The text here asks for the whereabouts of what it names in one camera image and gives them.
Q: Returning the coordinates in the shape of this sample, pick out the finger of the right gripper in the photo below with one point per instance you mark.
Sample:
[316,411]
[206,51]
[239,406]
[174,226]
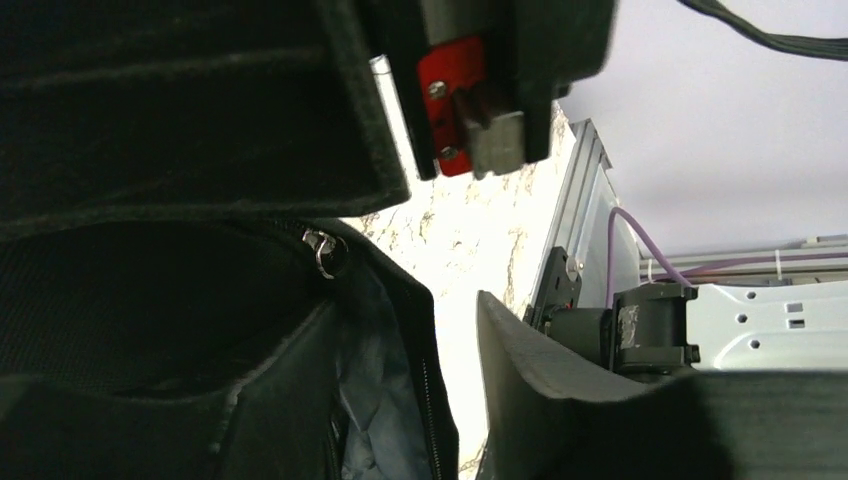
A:
[157,110]

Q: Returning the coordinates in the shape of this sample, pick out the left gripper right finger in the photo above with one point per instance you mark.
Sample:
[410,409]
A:
[554,415]

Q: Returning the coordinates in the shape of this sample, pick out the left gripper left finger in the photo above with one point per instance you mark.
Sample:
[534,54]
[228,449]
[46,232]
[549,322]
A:
[270,421]

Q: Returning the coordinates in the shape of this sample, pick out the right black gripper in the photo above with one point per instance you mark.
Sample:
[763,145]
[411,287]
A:
[477,80]

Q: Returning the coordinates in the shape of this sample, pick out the black student backpack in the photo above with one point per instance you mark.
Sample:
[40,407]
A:
[154,310]

